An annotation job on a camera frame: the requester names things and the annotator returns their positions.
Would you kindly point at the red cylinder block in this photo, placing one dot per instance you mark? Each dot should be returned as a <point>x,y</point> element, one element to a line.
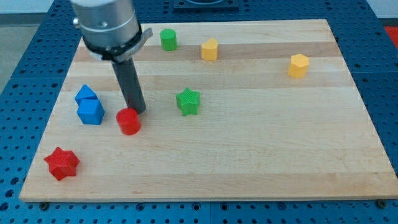
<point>128,121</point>

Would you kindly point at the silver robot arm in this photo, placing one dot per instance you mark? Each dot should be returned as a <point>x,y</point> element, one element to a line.
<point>110,28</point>

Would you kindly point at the green star block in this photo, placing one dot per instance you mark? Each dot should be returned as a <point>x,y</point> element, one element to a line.
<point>188,101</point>

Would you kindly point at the red star block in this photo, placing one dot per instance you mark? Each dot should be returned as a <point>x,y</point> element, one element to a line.
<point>62,163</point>

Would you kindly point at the wooden board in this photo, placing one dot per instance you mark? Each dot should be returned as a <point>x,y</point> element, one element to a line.
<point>260,134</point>

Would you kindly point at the yellow heart block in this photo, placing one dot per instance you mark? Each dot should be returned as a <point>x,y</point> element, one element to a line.
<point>209,50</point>

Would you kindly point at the green cylinder block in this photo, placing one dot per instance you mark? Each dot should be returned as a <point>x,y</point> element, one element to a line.
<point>168,38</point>

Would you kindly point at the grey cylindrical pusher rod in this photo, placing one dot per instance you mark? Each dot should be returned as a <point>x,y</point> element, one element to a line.
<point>127,78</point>

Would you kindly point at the blue cube block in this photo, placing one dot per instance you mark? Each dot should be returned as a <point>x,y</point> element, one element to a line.
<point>90,112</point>

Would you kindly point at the yellow hexagon block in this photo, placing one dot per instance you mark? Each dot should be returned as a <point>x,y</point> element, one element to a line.
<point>298,66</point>

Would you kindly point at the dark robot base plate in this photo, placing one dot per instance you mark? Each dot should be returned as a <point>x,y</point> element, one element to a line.
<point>179,5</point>

